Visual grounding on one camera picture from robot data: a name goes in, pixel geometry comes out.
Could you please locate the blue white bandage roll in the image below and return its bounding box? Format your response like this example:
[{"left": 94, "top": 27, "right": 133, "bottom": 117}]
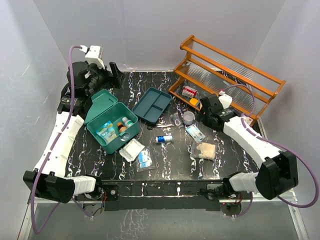
[{"left": 155, "top": 135, "right": 173, "bottom": 144}]

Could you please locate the clear round plastic jar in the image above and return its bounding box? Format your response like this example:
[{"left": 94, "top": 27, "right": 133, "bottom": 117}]
[{"left": 183, "top": 111, "right": 195, "bottom": 126}]

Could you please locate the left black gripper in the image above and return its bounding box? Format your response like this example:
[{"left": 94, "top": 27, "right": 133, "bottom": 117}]
[{"left": 84, "top": 61, "right": 125, "bottom": 97}]

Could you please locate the orange wooden shelf rack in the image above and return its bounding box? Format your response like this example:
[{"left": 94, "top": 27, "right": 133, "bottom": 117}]
[{"left": 168, "top": 35, "right": 286, "bottom": 125}]

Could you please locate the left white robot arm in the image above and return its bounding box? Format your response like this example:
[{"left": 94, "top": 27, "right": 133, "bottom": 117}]
[{"left": 23, "top": 60, "right": 125, "bottom": 203}]

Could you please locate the yellow grey sponge block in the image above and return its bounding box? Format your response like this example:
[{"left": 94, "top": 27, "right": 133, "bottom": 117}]
[{"left": 189, "top": 98, "right": 200, "bottom": 108}]

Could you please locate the black front base bar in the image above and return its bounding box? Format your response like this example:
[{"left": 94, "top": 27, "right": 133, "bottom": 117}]
[{"left": 74, "top": 179, "right": 253, "bottom": 212}]

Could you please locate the white green medicine bottle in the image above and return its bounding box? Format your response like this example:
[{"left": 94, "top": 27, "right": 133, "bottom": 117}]
[{"left": 122, "top": 116, "right": 134, "bottom": 128}]

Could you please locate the white gauze packet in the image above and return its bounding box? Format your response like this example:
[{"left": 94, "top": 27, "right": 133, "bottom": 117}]
[{"left": 119, "top": 138, "right": 145, "bottom": 163}]

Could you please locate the aluminium frame rail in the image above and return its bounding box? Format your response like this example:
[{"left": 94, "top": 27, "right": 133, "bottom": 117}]
[{"left": 18, "top": 182, "right": 308, "bottom": 240}]

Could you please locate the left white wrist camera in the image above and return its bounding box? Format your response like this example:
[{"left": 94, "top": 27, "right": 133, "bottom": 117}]
[{"left": 80, "top": 45, "right": 106, "bottom": 70}]

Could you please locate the orange cap medicine bottle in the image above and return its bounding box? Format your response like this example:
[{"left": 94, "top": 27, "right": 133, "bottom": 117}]
[{"left": 117, "top": 122, "right": 127, "bottom": 134}]

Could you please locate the bagged tape roll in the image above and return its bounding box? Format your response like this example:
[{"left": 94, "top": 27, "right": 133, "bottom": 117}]
[{"left": 170, "top": 112, "right": 183, "bottom": 128}]

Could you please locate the blue white mask packet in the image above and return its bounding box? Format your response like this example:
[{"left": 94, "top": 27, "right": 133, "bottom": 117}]
[{"left": 186, "top": 124, "right": 206, "bottom": 143}]

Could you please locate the beige cotton ball bag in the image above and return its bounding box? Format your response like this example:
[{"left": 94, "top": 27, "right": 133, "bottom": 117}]
[{"left": 190, "top": 142, "right": 216, "bottom": 161}]

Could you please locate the blue white bandage packet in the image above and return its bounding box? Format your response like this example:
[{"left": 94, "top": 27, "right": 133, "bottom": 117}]
[{"left": 136, "top": 147, "right": 156, "bottom": 172}]

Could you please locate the red white medicine box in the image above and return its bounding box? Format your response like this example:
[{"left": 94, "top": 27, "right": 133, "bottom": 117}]
[{"left": 182, "top": 85, "right": 198, "bottom": 99}]

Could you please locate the green medicine kit box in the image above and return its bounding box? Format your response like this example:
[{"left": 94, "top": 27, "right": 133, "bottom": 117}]
[{"left": 84, "top": 89, "right": 139, "bottom": 154}]

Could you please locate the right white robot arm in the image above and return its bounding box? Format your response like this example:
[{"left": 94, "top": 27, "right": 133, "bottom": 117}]
[{"left": 197, "top": 94, "right": 299, "bottom": 200}]

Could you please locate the blue cotton swab bag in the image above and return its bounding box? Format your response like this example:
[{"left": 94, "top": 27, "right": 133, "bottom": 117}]
[{"left": 96, "top": 121, "right": 117, "bottom": 144}]

